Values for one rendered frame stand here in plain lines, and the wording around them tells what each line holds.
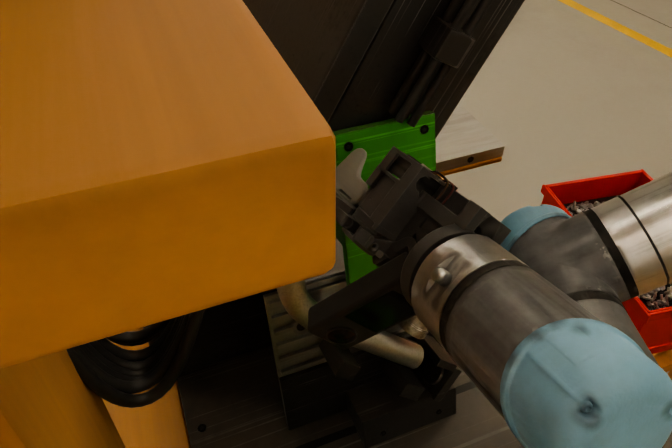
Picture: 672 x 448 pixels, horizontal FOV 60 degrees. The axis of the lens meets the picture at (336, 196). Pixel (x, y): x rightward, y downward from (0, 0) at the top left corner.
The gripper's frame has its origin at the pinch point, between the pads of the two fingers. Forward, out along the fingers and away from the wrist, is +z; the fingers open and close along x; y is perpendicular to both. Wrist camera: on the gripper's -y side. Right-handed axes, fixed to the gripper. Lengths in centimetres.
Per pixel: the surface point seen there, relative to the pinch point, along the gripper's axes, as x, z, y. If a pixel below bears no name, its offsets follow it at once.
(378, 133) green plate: -1.0, 2.4, 7.6
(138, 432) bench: -4.9, 12.5, -41.5
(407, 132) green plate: -3.7, 2.4, 9.5
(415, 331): -18.9, -1.0, -7.9
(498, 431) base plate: -36.8, -5.1, -13.0
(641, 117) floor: -212, 164, 101
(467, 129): -22.4, 19.6, 16.5
